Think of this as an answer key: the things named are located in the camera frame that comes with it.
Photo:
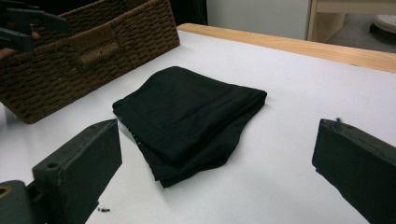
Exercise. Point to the small dark lint scrap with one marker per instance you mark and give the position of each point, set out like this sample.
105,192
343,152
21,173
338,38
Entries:
104,210

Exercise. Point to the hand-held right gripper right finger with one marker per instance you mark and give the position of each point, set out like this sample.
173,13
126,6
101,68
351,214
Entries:
358,165

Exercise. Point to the black pants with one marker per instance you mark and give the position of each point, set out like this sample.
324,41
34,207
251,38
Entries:
186,121

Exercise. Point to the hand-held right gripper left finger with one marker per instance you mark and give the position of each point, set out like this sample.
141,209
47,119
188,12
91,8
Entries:
77,168

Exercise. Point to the brown woven basket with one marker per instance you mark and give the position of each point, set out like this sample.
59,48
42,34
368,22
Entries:
93,62

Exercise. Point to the white round object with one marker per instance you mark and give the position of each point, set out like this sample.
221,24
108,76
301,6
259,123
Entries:
386,23

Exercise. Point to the light wooden shelf frame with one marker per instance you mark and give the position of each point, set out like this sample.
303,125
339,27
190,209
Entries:
323,18

